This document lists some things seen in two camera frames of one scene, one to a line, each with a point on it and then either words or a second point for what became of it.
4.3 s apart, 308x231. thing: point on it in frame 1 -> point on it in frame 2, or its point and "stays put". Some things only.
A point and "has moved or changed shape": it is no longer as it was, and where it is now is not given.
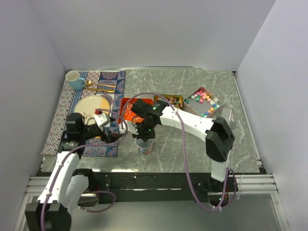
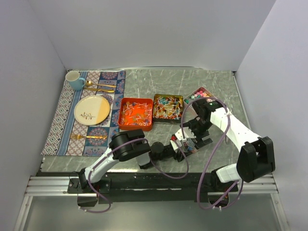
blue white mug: [76, 82] stays put
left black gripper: [111, 137] -> [180, 157]
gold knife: [99, 89] stays put
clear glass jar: [144, 147] has moved or changed shape
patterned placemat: [65, 104] stays put
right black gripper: [141, 135] -> [198, 141]
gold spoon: [89, 83] stays put
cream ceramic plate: [88, 106] stays put
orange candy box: [125, 114] stays put
